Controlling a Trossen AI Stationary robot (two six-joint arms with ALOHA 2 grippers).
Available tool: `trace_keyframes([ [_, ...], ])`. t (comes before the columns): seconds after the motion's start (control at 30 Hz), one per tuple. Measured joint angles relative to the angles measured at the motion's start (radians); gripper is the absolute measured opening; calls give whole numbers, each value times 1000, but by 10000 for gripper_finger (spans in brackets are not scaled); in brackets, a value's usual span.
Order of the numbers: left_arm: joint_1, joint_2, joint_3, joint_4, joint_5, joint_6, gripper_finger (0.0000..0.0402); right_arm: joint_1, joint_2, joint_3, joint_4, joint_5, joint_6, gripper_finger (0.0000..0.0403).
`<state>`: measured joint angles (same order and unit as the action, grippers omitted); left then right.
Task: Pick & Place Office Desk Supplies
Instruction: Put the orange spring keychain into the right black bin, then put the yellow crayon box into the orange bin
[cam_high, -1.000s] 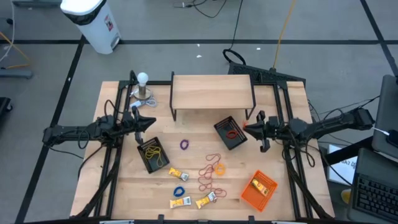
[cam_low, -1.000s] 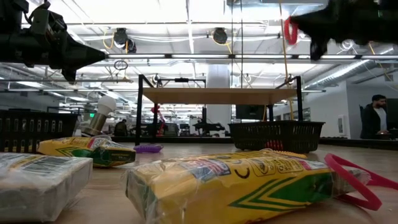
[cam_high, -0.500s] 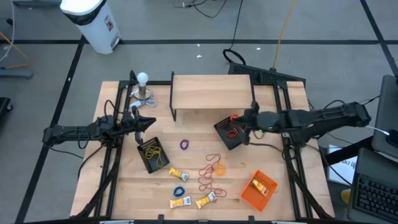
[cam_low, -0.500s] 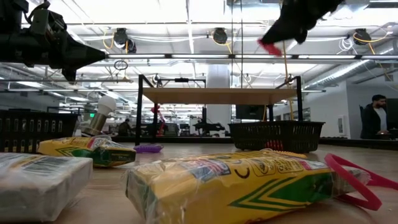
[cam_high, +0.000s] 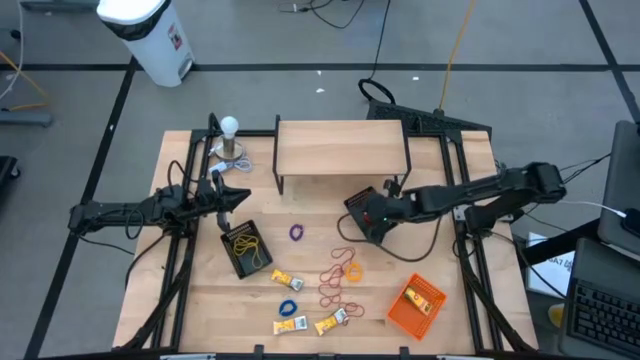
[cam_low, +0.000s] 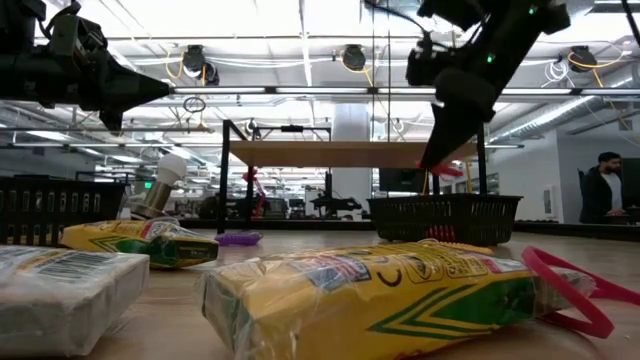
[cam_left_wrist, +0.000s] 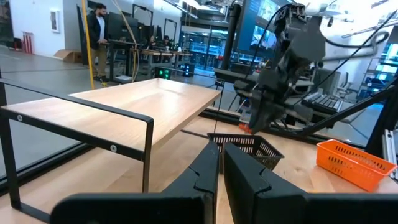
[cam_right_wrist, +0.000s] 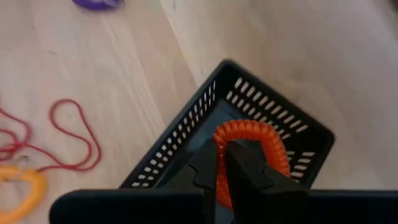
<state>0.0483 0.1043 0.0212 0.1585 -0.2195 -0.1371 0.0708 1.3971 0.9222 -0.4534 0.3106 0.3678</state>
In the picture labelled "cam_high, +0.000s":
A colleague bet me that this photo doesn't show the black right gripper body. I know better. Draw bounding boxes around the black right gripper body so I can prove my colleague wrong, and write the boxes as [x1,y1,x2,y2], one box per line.
[362,189,422,237]

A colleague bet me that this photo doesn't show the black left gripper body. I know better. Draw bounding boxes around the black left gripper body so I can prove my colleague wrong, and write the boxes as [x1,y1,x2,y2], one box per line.
[196,172,230,212]

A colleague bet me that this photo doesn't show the yellow rubber band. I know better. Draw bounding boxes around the yellow rubber band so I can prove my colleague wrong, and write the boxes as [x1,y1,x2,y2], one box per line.
[232,233,266,271]

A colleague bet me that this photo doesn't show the yellow pack with barcode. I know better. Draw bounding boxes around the yellow pack with barcode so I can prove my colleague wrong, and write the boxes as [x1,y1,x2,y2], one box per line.
[270,268,305,293]
[313,307,350,337]
[272,315,309,337]

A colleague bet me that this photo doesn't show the yellow crayon box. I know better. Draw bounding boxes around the yellow crayon box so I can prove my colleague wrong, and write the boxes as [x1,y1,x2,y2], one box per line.
[403,285,435,317]

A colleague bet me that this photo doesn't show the black plastic mesh basket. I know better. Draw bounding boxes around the black plastic mesh basket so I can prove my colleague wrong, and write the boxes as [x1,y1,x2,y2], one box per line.
[220,219,275,280]
[342,186,401,246]

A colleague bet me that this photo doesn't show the brass lamp with white bulb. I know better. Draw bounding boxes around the brass lamp with white bulb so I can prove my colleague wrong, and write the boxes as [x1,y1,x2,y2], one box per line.
[213,115,246,162]

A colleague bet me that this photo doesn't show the wooden shelf riser black legs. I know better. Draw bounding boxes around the wooden shelf riser black legs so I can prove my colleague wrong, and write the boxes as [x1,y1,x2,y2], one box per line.
[272,113,414,196]

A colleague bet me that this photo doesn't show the black keyboard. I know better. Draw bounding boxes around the black keyboard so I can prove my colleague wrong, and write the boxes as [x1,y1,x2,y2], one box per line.
[365,97,494,136]

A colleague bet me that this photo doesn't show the orange plastic mesh basket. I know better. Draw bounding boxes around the orange plastic mesh basket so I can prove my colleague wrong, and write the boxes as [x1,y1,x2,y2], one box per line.
[388,272,448,342]

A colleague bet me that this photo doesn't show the white trash bin black liner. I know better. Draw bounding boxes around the white trash bin black liner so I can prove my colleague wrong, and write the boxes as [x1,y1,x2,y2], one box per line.
[95,0,197,89]

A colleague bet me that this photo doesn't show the white printed box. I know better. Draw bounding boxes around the white printed box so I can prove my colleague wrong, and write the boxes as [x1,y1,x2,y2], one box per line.
[525,231,577,300]

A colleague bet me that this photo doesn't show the small yellow object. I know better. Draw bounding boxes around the small yellow object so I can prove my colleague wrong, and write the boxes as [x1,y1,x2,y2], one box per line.
[546,302,567,329]

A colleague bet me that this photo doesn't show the grey floor base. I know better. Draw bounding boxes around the grey floor base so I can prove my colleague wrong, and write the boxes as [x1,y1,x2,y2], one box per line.
[0,109,54,129]

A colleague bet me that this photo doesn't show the black caster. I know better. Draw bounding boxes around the black caster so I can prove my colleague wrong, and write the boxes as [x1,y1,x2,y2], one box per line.
[0,155,22,202]

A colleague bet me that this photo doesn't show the grey laptop with black keyboard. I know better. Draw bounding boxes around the grey laptop with black keyboard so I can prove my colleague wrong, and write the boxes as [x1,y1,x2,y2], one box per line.
[557,236,640,359]

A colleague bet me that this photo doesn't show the black phone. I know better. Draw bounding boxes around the black phone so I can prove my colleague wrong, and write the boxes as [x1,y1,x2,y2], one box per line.
[620,206,640,237]

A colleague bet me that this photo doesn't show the white cable with adapter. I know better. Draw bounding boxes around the white cable with adapter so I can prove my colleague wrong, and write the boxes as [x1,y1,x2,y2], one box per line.
[207,155,254,178]

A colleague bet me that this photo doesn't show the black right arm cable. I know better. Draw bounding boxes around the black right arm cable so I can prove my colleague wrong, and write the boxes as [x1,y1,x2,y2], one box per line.
[336,212,444,264]

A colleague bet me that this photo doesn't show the black hanging cable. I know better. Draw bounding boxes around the black hanging cable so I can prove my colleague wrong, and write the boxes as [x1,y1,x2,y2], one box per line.
[357,0,397,107]

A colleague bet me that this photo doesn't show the yellow hanging cable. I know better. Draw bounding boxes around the yellow hanging cable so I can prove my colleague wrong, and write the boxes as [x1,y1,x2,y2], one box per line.
[436,0,477,116]

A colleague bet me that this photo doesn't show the white charging cable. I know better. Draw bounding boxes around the white charging cable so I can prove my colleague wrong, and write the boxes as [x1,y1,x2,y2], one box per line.
[562,198,627,218]

